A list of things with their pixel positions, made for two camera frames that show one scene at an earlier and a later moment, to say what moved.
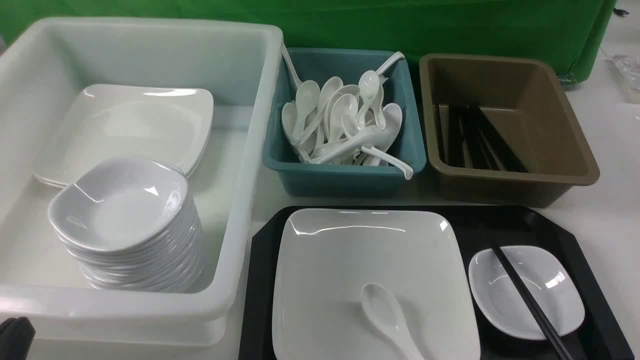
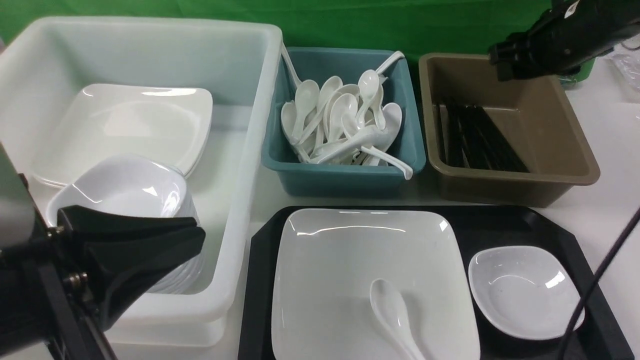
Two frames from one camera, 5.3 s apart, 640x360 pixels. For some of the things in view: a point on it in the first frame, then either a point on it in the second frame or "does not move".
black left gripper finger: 16,336 to 119,268
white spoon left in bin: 307,95 does not move
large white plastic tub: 43,68 does not move
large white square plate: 326,256 does not move
